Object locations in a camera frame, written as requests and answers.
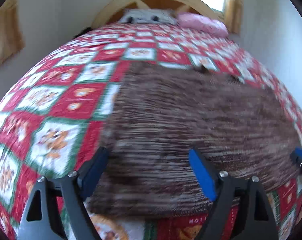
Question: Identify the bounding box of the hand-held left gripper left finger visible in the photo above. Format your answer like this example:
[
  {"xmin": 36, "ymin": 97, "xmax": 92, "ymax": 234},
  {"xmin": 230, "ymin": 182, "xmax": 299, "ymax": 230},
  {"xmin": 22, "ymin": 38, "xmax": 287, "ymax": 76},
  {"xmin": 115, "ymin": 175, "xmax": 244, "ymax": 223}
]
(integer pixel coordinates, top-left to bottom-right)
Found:
[{"xmin": 17, "ymin": 147, "xmax": 109, "ymax": 240}]

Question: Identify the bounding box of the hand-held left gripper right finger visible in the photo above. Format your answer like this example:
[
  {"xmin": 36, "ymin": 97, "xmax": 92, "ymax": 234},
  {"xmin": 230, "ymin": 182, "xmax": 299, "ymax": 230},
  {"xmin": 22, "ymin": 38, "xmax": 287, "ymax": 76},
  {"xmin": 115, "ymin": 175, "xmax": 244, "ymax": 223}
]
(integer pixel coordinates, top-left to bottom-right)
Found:
[{"xmin": 188, "ymin": 147, "xmax": 279, "ymax": 240}]

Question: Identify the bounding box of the brown knitted sweater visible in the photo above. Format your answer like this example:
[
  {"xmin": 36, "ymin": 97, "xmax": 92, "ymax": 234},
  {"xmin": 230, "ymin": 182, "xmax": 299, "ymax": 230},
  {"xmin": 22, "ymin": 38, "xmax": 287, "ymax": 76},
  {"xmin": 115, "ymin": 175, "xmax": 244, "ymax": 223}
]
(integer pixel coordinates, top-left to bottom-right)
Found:
[{"xmin": 87, "ymin": 61, "xmax": 302, "ymax": 219}]

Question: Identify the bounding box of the red checkered printed bedspread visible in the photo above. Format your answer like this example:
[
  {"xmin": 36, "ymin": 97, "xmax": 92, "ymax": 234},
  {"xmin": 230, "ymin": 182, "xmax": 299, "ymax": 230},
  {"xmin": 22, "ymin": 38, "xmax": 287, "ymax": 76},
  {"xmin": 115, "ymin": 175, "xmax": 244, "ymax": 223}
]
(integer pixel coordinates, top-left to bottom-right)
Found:
[{"xmin": 0, "ymin": 21, "xmax": 302, "ymax": 240}]

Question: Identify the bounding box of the dark object beside bed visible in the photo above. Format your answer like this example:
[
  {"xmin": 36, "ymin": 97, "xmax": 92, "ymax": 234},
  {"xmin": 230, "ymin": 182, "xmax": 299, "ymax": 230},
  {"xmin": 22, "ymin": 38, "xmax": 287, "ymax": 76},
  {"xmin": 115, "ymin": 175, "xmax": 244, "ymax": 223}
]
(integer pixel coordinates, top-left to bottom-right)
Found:
[{"xmin": 74, "ymin": 26, "xmax": 93, "ymax": 38}]

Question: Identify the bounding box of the pink pillow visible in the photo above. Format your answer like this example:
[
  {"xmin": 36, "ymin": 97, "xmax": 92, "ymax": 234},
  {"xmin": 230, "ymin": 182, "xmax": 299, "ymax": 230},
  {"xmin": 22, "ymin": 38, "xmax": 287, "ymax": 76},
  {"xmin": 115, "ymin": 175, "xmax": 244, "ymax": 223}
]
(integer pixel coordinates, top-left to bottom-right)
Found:
[{"xmin": 177, "ymin": 12, "xmax": 229, "ymax": 37}]

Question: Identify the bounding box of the yellow curtain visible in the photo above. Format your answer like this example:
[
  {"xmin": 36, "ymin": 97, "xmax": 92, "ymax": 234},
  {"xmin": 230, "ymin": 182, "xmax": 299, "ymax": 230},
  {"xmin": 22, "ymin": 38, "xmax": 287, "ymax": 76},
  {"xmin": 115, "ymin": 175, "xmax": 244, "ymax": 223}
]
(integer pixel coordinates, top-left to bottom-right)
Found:
[
  {"xmin": 225, "ymin": 0, "xmax": 244, "ymax": 34},
  {"xmin": 0, "ymin": 0, "xmax": 25, "ymax": 67}
]

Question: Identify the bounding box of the white grey patterned pillow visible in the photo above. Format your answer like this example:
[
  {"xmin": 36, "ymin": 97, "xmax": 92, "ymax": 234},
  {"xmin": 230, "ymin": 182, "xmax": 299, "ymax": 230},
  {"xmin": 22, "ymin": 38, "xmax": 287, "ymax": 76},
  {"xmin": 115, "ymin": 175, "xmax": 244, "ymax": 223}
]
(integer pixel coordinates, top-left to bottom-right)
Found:
[{"xmin": 120, "ymin": 9, "xmax": 178, "ymax": 25}]

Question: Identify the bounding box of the cream wooden bed headboard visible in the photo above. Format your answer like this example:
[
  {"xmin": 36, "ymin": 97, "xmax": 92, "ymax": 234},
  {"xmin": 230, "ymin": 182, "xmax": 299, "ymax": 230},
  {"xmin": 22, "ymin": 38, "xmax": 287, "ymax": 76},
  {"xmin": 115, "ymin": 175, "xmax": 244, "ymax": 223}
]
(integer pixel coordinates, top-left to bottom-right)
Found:
[{"xmin": 91, "ymin": 0, "xmax": 225, "ymax": 29}]

